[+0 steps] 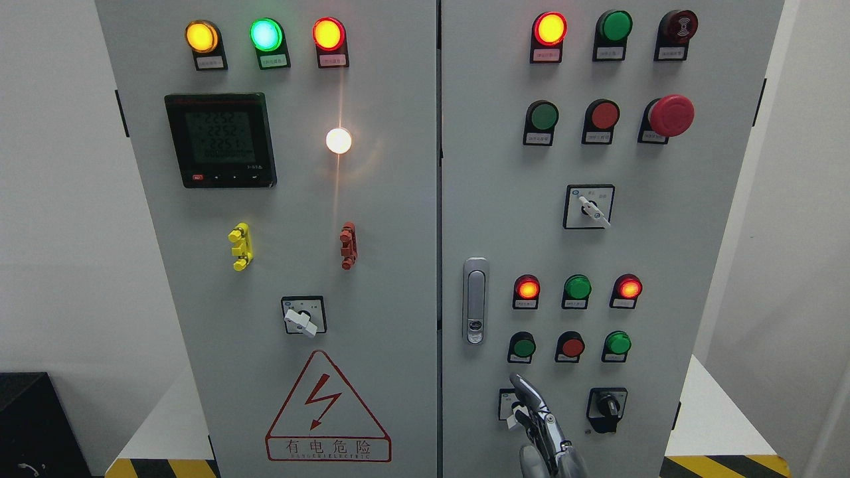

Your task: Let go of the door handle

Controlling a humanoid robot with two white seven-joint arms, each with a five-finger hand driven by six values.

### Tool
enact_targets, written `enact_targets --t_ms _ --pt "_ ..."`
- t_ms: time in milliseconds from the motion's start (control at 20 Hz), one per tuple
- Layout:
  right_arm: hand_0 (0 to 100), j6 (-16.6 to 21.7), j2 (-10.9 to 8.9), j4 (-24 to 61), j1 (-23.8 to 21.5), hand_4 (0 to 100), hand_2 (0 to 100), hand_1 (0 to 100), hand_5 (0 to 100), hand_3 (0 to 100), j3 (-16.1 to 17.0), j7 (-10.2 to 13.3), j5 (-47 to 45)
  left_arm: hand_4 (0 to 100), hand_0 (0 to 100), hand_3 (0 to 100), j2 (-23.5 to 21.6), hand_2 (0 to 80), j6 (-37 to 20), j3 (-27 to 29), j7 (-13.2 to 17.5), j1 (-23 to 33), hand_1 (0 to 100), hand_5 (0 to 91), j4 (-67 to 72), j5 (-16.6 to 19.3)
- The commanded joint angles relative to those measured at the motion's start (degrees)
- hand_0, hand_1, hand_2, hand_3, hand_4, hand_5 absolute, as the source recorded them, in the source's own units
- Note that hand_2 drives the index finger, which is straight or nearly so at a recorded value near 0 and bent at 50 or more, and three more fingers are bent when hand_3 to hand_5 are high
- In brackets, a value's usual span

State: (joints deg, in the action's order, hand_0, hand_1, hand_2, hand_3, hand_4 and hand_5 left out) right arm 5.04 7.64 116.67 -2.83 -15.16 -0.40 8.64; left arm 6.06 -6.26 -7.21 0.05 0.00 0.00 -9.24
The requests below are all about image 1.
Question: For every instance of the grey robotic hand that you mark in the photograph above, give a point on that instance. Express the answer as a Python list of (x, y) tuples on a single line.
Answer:
[(550, 453)]

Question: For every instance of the silver door handle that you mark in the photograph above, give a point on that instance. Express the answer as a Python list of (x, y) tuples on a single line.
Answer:
[(474, 310)]

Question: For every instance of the grey right cabinet door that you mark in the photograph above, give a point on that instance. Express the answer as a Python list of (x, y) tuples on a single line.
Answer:
[(504, 201)]

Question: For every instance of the grey cabinet door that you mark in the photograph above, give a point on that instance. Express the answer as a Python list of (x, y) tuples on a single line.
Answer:
[(381, 314), (504, 201)]

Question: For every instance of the grey left cabinet door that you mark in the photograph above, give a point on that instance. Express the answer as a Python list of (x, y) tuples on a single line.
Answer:
[(381, 314)]

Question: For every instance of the orange-red indicator light left door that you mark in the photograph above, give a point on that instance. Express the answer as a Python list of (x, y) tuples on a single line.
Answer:
[(331, 43)]

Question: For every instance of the red push button lower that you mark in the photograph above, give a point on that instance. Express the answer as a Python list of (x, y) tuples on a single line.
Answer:
[(569, 347)]

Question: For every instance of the red push button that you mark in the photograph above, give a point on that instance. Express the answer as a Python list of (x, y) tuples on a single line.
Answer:
[(600, 118), (569, 347)]

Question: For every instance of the green push button lower left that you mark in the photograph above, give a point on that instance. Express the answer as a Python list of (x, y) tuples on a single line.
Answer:
[(521, 348)]

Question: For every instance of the green push button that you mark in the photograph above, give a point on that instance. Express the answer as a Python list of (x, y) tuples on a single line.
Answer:
[(540, 120), (616, 347), (521, 348)]

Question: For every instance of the green push button lower right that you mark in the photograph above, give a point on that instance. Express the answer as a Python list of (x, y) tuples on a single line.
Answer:
[(616, 347)]

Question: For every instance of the red lit indicator middle left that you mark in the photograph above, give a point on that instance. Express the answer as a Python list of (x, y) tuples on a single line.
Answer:
[(526, 292)]

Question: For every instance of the red lit indicator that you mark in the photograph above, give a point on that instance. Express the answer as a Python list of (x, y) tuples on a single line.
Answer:
[(625, 292), (526, 292), (547, 38)]

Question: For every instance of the green indicator middle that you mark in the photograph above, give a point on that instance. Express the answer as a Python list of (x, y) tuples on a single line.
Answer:
[(576, 292)]

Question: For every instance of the white platform with hazard stripes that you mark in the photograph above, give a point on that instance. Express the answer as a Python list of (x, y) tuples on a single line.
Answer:
[(712, 438)]

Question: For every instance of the red lit indicator middle right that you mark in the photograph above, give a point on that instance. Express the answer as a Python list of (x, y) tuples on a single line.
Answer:
[(625, 292)]

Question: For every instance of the red electric warning sign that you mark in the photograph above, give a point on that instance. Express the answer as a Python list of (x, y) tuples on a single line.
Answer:
[(324, 419)]

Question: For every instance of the red terminal block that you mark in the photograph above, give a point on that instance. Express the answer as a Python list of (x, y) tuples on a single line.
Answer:
[(348, 249)]

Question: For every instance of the green push button upper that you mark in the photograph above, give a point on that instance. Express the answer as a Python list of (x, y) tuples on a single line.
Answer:
[(540, 120)]

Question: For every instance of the red push button upper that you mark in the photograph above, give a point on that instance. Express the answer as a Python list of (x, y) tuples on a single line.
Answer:
[(600, 118)]

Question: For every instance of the red emergency stop button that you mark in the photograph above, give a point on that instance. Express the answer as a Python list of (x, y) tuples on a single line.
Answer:
[(664, 118)]

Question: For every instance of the yellow terminal block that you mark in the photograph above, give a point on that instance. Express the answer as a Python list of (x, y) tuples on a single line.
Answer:
[(240, 237)]

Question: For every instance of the white lit indicator light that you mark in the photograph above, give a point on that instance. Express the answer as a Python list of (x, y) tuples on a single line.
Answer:
[(338, 140)]

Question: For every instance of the red lit indicator top right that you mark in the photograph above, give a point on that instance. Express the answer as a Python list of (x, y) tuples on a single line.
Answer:
[(547, 38)]

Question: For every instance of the green indicator top right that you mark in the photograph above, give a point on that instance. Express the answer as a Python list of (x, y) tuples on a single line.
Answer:
[(611, 36)]

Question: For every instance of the red buzzer alarm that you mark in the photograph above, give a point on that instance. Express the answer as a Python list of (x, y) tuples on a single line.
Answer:
[(675, 30)]

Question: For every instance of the black digital power meter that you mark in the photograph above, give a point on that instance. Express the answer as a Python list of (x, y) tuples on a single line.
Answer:
[(222, 140)]

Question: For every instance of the green lit indicator light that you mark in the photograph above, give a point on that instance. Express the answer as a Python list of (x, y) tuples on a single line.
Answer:
[(270, 44)]

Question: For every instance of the black box bottom left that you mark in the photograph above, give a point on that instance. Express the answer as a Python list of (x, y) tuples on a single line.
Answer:
[(36, 437)]

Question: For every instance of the yellow indicator light top left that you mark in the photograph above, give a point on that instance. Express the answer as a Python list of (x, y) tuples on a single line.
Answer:
[(205, 41)]

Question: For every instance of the lower white selector switch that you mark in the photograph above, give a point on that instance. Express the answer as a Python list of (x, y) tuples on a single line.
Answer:
[(506, 403)]

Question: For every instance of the black knob selector switch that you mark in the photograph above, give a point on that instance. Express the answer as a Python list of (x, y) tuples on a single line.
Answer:
[(605, 408)]

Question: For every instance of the upper right white selector switch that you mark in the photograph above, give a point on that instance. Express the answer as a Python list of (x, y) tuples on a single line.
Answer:
[(588, 206)]

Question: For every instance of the left door white selector switch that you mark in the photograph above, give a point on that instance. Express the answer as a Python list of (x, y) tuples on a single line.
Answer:
[(304, 314)]

